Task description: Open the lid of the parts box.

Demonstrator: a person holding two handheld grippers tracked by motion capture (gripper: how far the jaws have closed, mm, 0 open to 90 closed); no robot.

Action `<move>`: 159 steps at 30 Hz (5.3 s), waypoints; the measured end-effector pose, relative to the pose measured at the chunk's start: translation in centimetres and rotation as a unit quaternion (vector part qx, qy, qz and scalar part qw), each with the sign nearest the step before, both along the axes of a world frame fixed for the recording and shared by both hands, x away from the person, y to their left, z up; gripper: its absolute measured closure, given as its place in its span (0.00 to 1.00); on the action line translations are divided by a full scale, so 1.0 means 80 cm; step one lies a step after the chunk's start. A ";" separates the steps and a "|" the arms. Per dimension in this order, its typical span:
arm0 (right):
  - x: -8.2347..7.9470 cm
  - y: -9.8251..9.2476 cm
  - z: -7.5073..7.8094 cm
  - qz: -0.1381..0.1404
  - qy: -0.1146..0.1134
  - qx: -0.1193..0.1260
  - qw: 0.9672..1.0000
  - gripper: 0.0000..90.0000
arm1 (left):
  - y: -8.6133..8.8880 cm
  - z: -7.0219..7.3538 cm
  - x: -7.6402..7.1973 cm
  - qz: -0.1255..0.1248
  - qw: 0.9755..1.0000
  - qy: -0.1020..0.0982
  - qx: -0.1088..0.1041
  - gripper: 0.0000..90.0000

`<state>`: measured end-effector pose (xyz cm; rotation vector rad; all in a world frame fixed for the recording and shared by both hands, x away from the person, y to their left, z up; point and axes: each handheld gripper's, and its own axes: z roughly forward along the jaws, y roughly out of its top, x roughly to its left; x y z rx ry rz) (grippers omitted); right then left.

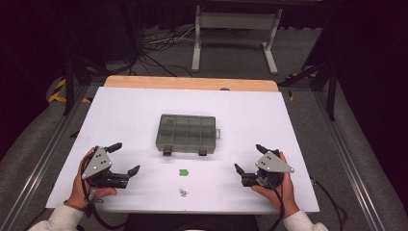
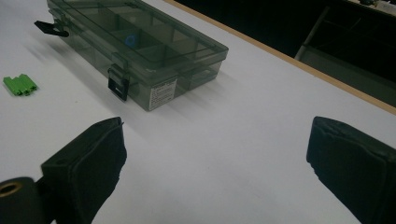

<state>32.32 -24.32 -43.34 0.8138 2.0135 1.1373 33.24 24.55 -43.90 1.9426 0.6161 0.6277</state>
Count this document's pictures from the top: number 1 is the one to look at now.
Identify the black floor cable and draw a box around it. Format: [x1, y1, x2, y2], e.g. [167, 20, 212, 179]
[309, 176, 349, 231]

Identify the grey metal stand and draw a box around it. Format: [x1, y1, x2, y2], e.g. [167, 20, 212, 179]
[191, 4, 283, 75]

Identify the wooden table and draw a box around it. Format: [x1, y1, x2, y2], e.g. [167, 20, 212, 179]
[104, 75, 279, 93]

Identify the black metal stand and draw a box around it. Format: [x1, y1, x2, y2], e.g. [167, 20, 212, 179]
[277, 57, 338, 122]

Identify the hand-held gripper black cable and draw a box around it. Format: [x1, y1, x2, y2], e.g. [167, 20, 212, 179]
[80, 153, 126, 231]
[268, 184, 287, 231]

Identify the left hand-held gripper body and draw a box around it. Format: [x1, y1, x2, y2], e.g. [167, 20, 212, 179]
[81, 145, 130, 191]

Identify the grey plastic compartment box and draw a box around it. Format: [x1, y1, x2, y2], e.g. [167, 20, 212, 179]
[155, 114, 221, 157]

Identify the bundle of floor cables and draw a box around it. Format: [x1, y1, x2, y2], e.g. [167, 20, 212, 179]
[139, 25, 196, 78]

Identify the aluminium floor rail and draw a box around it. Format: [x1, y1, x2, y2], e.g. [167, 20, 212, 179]
[312, 90, 391, 231]
[0, 85, 94, 231]

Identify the yellow black hazard tape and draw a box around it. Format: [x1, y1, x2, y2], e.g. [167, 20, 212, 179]
[47, 78, 92, 104]

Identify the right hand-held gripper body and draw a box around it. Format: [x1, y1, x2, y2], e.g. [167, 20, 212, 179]
[241, 148, 295, 189]

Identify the right hand-held gripper black cable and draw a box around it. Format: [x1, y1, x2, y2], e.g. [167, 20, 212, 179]
[268, 184, 287, 231]

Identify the person's dark lap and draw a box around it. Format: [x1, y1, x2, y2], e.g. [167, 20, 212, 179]
[123, 212, 259, 231]

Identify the white board sheet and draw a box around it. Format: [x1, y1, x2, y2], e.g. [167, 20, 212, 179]
[45, 86, 320, 215]

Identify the person's left hand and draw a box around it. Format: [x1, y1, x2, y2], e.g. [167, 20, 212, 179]
[66, 146, 118, 210]

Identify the black tripod stand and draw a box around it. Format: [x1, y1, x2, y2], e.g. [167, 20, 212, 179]
[61, 47, 136, 116]

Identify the brown wrist bracelet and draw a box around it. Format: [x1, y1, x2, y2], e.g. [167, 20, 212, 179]
[63, 200, 85, 212]

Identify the person's right hand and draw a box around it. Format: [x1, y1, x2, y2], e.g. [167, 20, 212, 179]
[250, 151, 301, 219]

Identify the left hand-held gripper black cable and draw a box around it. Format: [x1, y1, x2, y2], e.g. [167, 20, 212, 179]
[80, 153, 126, 231]

